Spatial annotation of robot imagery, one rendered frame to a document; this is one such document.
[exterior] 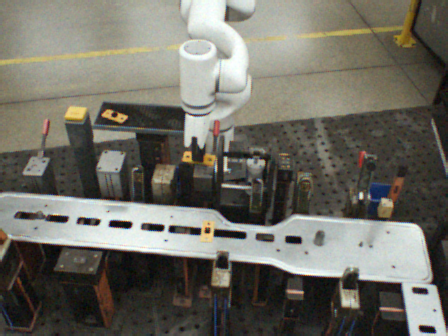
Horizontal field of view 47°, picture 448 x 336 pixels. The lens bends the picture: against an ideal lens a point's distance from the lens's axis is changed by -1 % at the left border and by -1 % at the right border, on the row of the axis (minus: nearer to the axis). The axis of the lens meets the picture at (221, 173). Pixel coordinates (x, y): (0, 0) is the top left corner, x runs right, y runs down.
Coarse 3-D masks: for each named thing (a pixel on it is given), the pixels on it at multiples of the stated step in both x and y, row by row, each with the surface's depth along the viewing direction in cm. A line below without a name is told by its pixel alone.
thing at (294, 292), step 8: (288, 280) 149; (296, 280) 149; (288, 288) 147; (296, 288) 147; (288, 296) 145; (296, 296) 145; (288, 304) 147; (296, 304) 146; (288, 312) 150; (296, 312) 149; (288, 320) 155; (280, 328) 162; (288, 328) 155
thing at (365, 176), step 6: (366, 156) 154; (372, 156) 154; (366, 162) 154; (372, 162) 152; (366, 168) 152; (372, 168) 152; (360, 174) 157; (366, 174) 157; (372, 174) 156; (360, 180) 158; (366, 180) 159; (360, 186) 159; (366, 186) 160; (366, 192) 160; (366, 198) 161
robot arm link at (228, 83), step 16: (192, 0) 130; (208, 0) 127; (224, 0) 131; (192, 16) 125; (208, 16) 124; (192, 32) 125; (208, 32) 124; (224, 32) 122; (224, 48) 124; (240, 48) 119; (224, 64) 116; (240, 64) 116; (224, 80) 116; (240, 80) 116
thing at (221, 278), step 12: (216, 276) 143; (228, 276) 143; (216, 288) 142; (228, 288) 142; (216, 300) 146; (228, 300) 148; (216, 312) 153; (228, 312) 162; (216, 324) 158; (228, 324) 161
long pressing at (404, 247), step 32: (0, 224) 161; (32, 224) 161; (64, 224) 161; (192, 224) 162; (224, 224) 162; (288, 224) 163; (320, 224) 163; (352, 224) 163; (384, 224) 163; (192, 256) 154; (256, 256) 154; (288, 256) 154; (320, 256) 154; (352, 256) 154; (384, 256) 154; (416, 256) 154
